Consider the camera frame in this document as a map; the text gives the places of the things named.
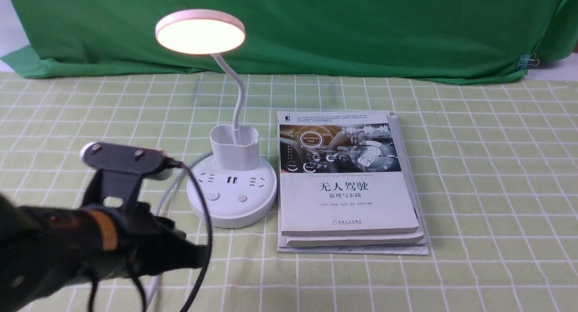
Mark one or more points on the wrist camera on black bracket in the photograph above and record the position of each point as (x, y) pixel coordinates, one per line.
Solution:
(120, 170)

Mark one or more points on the white desk lamp with sockets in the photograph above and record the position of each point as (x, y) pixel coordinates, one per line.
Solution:
(234, 185)

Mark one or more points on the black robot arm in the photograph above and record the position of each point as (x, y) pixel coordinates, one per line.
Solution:
(45, 249)

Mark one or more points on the top book self-driving cover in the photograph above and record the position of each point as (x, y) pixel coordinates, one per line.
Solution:
(347, 199)

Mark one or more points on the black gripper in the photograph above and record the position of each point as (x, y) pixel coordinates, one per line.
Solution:
(152, 245)

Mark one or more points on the green checkered tablecloth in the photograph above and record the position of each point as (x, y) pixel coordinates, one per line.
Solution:
(495, 169)

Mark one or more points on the bottom printed paper booklet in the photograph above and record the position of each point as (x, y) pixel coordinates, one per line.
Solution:
(356, 249)

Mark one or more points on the teal binder clip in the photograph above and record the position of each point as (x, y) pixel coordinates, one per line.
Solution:
(528, 61)

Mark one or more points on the green backdrop cloth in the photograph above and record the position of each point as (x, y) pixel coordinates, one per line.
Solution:
(460, 42)

